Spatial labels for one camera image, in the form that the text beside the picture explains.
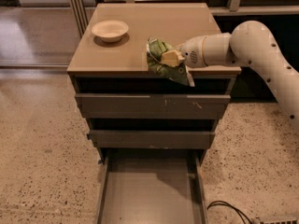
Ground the white bowl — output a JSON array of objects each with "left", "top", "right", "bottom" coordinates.
[{"left": 92, "top": 20, "right": 129, "bottom": 43}]

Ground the green jalapeno chip bag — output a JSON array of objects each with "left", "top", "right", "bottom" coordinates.
[{"left": 147, "top": 39, "right": 194, "bottom": 87}]

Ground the grey bottom drawer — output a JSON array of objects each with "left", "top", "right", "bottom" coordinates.
[{"left": 95, "top": 149, "right": 208, "bottom": 224}]

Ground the grey top drawer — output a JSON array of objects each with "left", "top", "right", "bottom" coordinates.
[{"left": 75, "top": 93, "right": 230, "bottom": 119}]

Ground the metal floor vent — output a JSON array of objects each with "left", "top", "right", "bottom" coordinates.
[{"left": 252, "top": 216, "right": 299, "bottom": 224}]

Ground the grey middle drawer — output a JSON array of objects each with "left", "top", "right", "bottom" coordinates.
[{"left": 88, "top": 130, "right": 215, "bottom": 149}]

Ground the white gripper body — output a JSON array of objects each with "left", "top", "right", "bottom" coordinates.
[{"left": 180, "top": 36, "right": 206, "bottom": 68}]

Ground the black cable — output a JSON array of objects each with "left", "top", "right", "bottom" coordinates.
[{"left": 206, "top": 200, "right": 252, "bottom": 224}]

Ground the grey drawer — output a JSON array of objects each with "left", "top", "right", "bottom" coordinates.
[
  {"left": 88, "top": 130, "right": 215, "bottom": 149},
  {"left": 95, "top": 149, "right": 208, "bottom": 224},
  {"left": 75, "top": 93, "right": 230, "bottom": 119}
]

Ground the grey drawer cabinet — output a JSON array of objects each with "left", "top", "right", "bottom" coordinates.
[{"left": 67, "top": 4, "right": 241, "bottom": 158}]

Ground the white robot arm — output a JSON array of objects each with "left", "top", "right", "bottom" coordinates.
[{"left": 161, "top": 21, "right": 299, "bottom": 129}]

